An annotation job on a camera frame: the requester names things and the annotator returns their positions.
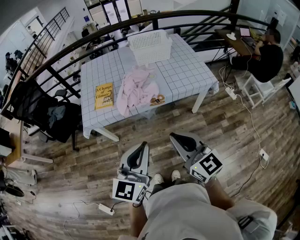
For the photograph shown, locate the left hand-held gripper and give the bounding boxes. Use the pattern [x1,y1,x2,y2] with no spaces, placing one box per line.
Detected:
[112,142,152,204]

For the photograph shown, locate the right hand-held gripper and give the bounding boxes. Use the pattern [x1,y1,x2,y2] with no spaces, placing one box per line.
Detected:
[169,132,223,184]

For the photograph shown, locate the pink clothes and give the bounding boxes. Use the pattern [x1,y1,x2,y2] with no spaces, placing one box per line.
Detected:
[116,66,160,117]

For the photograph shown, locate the white plastic laundry basket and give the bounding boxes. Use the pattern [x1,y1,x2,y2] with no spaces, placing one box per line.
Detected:
[127,29,173,67]

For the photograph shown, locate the person's right forearm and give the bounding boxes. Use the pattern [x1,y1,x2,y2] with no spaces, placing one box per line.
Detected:
[205,178,235,210]

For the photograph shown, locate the person's left forearm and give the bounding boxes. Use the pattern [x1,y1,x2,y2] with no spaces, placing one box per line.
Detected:
[128,202,150,239]

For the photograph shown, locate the person's dark trousers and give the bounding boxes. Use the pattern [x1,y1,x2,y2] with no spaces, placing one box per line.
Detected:
[150,179,188,196]

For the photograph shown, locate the white table leg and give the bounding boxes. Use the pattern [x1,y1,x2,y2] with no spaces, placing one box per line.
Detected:
[191,90,209,114]
[93,127,120,143]

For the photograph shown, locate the white power strip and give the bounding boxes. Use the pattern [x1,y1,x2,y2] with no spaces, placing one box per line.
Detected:
[225,87,237,100]
[98,203,115,216]

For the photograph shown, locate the person's white shirt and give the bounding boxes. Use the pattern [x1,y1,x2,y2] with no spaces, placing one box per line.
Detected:
[138,182,278,240]

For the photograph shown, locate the yellow book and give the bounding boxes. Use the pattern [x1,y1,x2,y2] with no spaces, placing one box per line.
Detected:
[94,82,115,111]

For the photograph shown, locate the white grid tablecloth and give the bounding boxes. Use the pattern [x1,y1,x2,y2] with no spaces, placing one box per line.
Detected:
[80,33,220,139]

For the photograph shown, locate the white stool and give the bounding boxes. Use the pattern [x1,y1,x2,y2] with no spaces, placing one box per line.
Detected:
[241,74,292,110]

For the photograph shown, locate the grey cloth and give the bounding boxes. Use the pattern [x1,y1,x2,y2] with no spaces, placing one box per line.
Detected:
[48,105,66,128]

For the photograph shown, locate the brown wooden side desk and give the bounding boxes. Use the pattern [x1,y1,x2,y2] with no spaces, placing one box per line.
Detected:
[214,28,263,57]

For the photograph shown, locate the black office chair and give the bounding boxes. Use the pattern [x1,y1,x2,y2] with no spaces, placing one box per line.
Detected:
[9,81,82,151]

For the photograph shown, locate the black curved railing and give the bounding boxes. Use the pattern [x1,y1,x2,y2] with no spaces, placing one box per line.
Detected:
[0,9,282,118]

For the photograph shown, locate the open laptop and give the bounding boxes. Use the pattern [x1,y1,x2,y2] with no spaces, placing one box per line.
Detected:
[239,27,256,47]

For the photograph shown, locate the white power cable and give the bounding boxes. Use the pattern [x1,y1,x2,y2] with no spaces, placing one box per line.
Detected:
[235,93,270,169]

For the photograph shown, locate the grey shoulder strap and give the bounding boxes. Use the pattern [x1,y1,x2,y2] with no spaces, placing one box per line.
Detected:
[238,215,260,234]

